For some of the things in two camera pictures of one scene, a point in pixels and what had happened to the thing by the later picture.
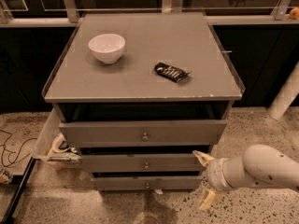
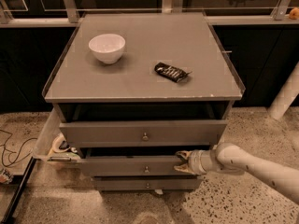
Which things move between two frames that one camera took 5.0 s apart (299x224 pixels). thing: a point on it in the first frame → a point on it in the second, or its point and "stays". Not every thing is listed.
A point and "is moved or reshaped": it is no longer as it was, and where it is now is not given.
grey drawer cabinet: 139,93 stays
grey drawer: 141,162 is moved or reshaped
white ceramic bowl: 106,48 stays
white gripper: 213,174 → 194,162
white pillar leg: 286,95 stays
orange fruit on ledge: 294,13 stays
